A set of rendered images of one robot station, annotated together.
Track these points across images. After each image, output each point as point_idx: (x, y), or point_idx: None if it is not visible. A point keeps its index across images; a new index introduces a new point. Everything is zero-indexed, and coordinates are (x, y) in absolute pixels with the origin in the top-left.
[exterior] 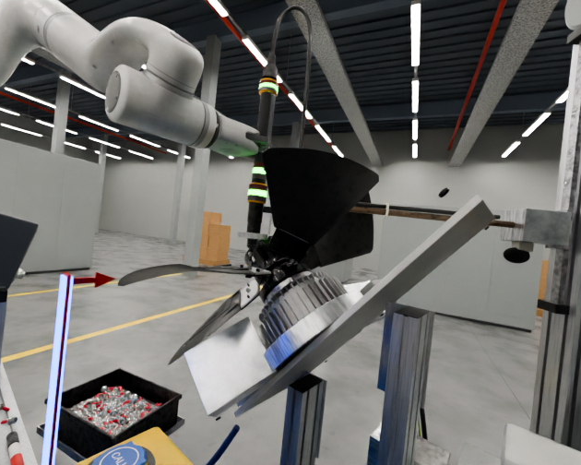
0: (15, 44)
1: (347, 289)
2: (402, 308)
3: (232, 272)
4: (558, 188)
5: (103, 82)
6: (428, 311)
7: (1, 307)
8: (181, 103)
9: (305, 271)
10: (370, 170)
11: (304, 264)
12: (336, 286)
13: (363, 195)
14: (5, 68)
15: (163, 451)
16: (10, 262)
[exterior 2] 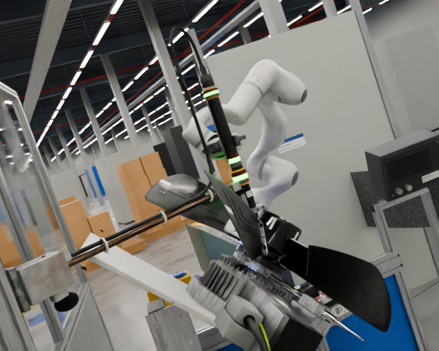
0: (270, 91)
1: (254, 293)
2: (163, 301)
3: (230, 236)
4: None
5: (234, 125)
6: (148, 312)
7: (375, 215)
8: (199, 150)
9: (235, 251)
10: (146, 193)
11: (240, 245)
12: (207, 270)
13: (160, 206)
14: (283, 97)
15: (179, 278)
16: (381, 184)
